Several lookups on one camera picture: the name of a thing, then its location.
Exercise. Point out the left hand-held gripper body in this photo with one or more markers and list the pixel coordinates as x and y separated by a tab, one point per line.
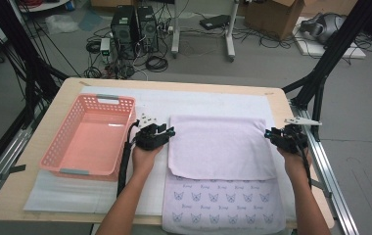
148	138

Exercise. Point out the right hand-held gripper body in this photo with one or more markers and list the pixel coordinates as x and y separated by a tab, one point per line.
290	140

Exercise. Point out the lilac printed towel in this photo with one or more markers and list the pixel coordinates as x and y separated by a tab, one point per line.
220	153

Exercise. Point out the pink plastic basket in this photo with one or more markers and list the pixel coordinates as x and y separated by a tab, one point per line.
92	143

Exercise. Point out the person's left hand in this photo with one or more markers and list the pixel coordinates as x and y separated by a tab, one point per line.
146	161

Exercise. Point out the person's right hand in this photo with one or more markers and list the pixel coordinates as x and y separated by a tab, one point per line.
293	163

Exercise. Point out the white grid mat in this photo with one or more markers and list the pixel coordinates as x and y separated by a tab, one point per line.
207	101

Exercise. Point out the small white power unit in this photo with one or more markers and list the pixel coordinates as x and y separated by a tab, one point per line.
105	47

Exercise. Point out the black computer tower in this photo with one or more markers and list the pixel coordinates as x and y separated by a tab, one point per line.
123	32
148	29

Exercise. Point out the white foam board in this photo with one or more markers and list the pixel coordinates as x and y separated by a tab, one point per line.
353	52

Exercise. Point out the grey round appliance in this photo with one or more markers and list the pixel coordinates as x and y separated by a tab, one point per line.
324	27

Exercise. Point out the brown cardboard box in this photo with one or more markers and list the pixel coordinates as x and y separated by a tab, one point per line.
272	16

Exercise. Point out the flat black device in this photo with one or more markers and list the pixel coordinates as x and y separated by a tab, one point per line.
214	21

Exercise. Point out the clear plastic bag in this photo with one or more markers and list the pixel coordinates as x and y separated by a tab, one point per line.
60	23

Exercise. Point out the white round table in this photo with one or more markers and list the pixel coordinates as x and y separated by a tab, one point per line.
43	6

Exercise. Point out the aluminium rail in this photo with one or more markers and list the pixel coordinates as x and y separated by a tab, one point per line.
327	163
1	163

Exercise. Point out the grey metal bracket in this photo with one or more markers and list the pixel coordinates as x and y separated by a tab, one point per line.
14	169
322	187

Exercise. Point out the white metal stand frame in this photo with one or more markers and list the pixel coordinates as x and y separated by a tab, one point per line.
175	32

